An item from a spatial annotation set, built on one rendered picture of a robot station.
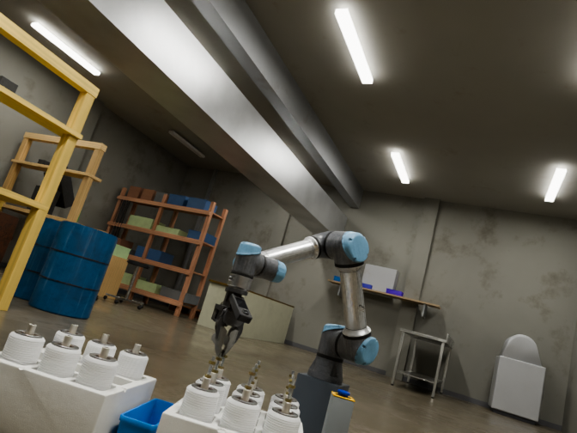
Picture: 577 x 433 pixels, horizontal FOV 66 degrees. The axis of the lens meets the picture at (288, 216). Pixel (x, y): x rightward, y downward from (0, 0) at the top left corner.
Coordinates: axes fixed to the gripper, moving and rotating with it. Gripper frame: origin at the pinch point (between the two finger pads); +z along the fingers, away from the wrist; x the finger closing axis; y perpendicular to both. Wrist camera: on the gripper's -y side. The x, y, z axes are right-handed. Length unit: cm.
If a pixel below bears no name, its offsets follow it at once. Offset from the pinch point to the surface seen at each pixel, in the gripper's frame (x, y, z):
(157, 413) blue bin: 3.4, 24.8, 26.8
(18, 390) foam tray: 49, 12, 22
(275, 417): -7.9, -24.6, 10.4
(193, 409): 10.1, -12.5, 14.2
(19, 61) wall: 125, 723, -292
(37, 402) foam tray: 44, 8, 23
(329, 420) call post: -33.0, -18.3, 10.6
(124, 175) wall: -121, 876, -210
